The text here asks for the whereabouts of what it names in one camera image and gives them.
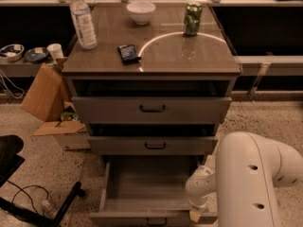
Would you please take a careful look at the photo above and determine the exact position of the blue white bowl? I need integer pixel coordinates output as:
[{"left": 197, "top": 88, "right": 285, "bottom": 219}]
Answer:
[{"left": 0, "top": 44, "right": 25, "bottom": 62}]

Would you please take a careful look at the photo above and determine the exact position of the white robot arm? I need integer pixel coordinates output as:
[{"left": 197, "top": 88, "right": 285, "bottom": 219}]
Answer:
[{"left": 186, "top": 131, "right": 303, "bottom": 227}]

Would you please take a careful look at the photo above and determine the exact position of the dark blue snack packet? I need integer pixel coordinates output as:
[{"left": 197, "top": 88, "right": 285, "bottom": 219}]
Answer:
[{"left": 117, "top": 44, "right": 141, "bottom": 64}]

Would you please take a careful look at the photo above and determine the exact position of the white box with flap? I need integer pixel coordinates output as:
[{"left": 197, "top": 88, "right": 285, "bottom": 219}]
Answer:
[{"left": 33, "top": 121, "right": 90, "bottom": 150}]

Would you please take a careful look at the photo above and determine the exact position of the grey middle drawer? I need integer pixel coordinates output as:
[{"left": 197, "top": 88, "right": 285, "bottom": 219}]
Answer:
[{"left": 88, "top": 136, "right": 218, "bottom": 155}]

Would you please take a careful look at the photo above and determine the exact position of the blue plate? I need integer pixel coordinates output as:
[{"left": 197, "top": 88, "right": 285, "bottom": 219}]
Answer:
[{"left": 24, "top": 47, "right": 49, "bottom": 63}]

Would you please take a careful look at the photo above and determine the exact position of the grey drawer cabinet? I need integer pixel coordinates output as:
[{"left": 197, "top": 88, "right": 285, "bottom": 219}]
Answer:
[{"left": 61, "top": 2, "right": 242, "bottom": 182}]

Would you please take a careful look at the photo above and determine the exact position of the grey bottom drawer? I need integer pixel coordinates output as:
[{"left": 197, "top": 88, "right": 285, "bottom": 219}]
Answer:
[{"left": 90, "top": 155, "right": 218, "bottom": 227}]

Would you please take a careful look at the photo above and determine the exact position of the green snack bag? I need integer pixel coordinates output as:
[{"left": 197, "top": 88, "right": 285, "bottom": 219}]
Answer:
[{"left": 60, "top": 112, "right": 79, "bottom": 121}]

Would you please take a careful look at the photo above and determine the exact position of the brown cardboard box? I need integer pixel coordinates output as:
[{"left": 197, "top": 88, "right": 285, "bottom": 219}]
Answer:
[{"left": 21, "top": 63, "right": 71, "bottom": 122}]

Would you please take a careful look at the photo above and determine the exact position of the white paper cup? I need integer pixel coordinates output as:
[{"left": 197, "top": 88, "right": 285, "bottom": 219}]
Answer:
[{"left": 46, "top": 44, "right": 63, "bottom": 60}]

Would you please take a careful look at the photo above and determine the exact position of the grey drawer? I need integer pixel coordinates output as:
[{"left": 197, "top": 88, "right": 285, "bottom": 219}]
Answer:
[
  {"left": 72, "top": 96, "right": 231, "bottom": 125},
  {"left": 90, "top": 155, "right": 218, "bottom": 227},
  {"left": 88, "top": 136, "right": 218, "bottom": 155}
]

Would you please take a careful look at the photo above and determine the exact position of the grey top drawer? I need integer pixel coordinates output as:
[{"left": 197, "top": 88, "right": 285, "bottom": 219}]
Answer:
[{"left": 72, "top": 96, "right": 231, "bottom": 125}]

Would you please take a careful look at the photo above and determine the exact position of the green soda can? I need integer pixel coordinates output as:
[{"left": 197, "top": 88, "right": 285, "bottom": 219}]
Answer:
[{"left": 184, "top": 2, "right": 203, "bottom": 36}]

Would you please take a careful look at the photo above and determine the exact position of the black chair base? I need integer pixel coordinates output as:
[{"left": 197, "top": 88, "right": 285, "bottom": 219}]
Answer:
[{"left": 0, "top": 134, "right": 85, "bottom": 227}]

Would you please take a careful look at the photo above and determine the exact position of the black cable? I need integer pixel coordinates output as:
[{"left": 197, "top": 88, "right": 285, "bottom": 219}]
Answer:
[{"left": 6, "top": 180, "right": 51, "bottom": 219}]

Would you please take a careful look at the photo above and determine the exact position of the clear plastic water bottle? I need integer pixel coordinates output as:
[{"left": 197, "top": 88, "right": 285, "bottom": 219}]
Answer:
[{"left": 70, "top": 0, "right": 98, "bottom": 49}]

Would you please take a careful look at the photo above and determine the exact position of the white cable on left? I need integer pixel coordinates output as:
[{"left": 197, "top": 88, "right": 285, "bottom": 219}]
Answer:
[{"left": 0, "top": 69, "right": 26, "bottom": 100}]

